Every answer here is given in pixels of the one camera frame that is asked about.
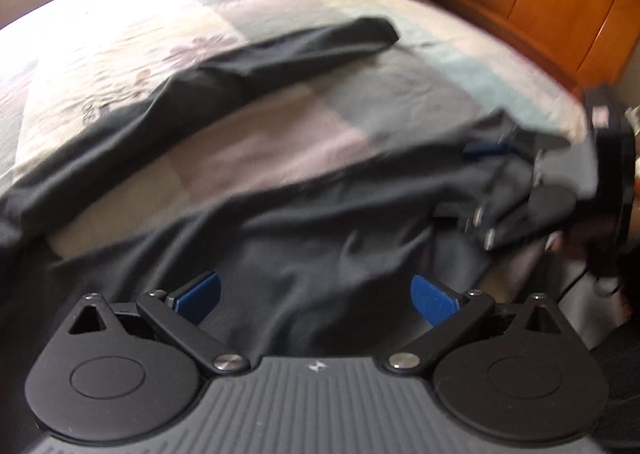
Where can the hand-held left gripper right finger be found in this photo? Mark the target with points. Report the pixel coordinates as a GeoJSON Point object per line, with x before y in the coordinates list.
{"type": "Point", "coordinates": [432, 301]}

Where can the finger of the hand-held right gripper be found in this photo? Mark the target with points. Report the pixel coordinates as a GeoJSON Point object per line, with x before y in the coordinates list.
{"type": "Point", "coordinates": [505, 229]}
{"type": "Point", "coordinates": [487, 149]}

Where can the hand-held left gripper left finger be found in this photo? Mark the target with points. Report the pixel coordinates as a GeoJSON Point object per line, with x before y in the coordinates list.
{"type": "Point", "coordinates": [197, 294]}

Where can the dark grey pants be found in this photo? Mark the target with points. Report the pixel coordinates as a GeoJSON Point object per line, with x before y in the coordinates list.
{"type": "Point", "coordinates": [310, 244]}

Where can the person's right hand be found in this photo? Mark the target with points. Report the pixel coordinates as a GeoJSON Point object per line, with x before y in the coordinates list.
{"type": "Point", "coordinates": [562, 246]}

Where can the bed with patchwork sheet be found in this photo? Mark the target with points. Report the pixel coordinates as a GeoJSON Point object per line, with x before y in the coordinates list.
{"type": "Point", "coordinates": [300, 124]}

